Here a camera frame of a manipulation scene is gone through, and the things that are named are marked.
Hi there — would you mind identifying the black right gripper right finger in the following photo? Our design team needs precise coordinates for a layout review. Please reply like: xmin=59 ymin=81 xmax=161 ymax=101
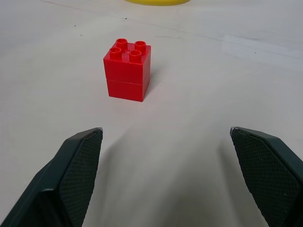
xmin=230 ymin=126 xmax=303 ymax=227

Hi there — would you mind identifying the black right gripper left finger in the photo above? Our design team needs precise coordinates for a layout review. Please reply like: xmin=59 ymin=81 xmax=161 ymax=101
xmin=0 ymin=127 xmax=104 ymax=227

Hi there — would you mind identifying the red studded building block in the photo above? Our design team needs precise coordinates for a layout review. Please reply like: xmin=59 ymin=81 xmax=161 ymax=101
xmin=102 ymin=38 xmax=152 ymax=103

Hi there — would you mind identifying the yellow round plate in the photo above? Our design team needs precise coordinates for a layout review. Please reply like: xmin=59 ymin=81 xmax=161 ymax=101
xmin=124 ymin=0 xmax=191 ymax=7

